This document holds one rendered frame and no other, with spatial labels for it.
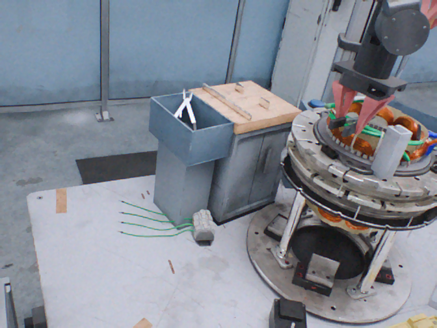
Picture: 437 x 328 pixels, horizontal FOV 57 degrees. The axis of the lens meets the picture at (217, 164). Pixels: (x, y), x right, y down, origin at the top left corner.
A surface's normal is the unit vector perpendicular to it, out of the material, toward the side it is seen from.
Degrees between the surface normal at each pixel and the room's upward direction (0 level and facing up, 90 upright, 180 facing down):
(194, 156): 90
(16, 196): 0
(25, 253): 0
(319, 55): 90
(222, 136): 90
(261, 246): 0
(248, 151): 90
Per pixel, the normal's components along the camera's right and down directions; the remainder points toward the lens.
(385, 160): -0.89, 0.12
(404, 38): -0.19, 0.47
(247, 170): 0.59, 0.51
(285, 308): 0.15, -0.83
